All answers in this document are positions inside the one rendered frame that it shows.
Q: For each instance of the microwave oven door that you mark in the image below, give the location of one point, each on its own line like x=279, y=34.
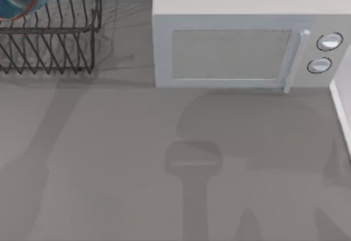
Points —
x=230, y=54

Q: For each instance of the pale microwave oven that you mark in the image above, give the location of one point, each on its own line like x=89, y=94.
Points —
x=246, y=2

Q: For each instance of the small white microwave knob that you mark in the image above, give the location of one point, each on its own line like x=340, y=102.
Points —
x=319, y=65

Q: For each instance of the large white microwave knob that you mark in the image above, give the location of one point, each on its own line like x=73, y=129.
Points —
x=329, y=41

